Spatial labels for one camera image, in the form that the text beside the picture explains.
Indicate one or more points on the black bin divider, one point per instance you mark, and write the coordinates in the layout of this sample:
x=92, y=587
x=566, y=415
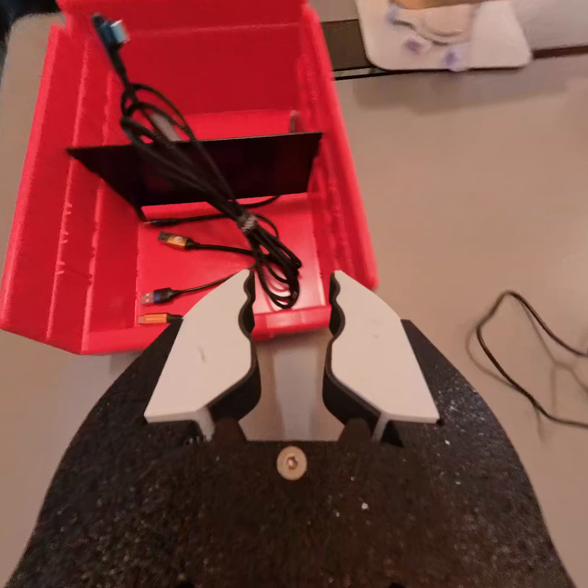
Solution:
x=257, y=165

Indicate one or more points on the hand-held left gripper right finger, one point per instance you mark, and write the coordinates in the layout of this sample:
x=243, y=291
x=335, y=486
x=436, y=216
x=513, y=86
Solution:
x=381, y=358

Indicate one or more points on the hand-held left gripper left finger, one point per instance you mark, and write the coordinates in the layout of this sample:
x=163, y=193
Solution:
x=202, y=358

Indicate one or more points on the red plastic bin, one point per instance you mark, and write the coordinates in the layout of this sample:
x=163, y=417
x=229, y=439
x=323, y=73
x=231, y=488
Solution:
x=206, y=69

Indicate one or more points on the grey desk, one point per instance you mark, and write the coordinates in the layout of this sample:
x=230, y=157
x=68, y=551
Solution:
x=459, y=206

